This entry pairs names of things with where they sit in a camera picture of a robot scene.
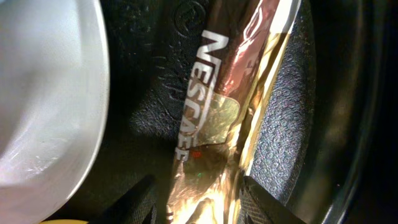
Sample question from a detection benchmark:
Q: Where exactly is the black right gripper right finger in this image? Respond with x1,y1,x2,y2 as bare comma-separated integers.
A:
238,176,305,224

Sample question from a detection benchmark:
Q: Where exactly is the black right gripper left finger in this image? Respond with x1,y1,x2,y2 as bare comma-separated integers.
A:
90,175,157,224

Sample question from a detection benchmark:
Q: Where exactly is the yellow bowl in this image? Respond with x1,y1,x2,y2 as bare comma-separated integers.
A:
39,219,88,224

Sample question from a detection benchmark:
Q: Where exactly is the brown gold coffee sachet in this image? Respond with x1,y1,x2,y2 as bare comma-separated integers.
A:
165,0,300,223

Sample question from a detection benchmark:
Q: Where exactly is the black round tray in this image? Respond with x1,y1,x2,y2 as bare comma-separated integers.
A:
53,1,397,223

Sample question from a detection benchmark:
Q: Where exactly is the white plate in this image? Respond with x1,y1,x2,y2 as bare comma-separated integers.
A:
1,0,109,223

